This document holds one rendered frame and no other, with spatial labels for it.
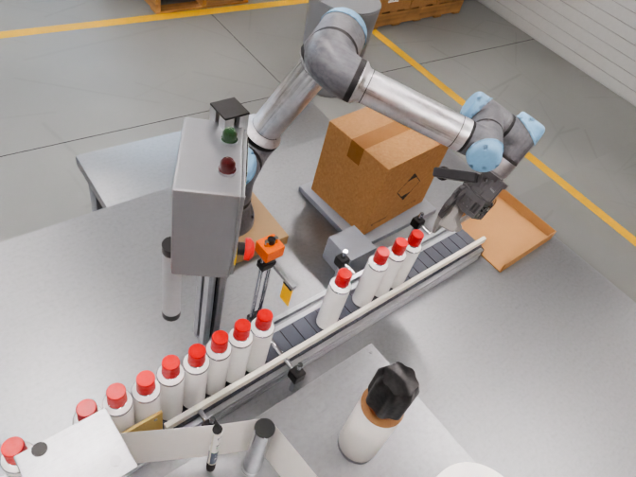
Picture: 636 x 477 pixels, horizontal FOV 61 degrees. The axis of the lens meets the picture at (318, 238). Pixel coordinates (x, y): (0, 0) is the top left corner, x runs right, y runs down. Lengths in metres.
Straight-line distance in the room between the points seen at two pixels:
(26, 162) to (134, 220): 1.55
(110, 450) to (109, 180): 0.98
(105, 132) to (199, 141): 2.42
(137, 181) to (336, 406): 0.90
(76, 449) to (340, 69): 0.84
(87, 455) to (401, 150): 1.08
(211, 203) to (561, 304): 1.29
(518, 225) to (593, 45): 3.69
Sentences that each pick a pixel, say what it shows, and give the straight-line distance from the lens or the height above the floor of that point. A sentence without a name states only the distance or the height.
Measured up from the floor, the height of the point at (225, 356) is 1.04.
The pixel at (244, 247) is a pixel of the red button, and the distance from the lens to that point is 0.88.
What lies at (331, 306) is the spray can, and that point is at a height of 0.99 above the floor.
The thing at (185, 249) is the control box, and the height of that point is 1.35.
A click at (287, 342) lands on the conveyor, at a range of 1.32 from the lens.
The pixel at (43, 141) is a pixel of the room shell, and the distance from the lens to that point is 3.21.
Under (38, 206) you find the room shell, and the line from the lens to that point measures 2.85.
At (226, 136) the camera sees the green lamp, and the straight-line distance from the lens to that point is 0.83.
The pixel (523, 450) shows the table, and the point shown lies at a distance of 1.48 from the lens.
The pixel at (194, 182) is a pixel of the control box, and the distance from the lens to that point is 0.77.
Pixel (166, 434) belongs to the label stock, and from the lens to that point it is 1.03.
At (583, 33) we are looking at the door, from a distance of 5.56.
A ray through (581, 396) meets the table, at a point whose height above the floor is 0.83.
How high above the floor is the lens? 2.00
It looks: 46 degrees down
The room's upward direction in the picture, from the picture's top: 17 degrees clockwise
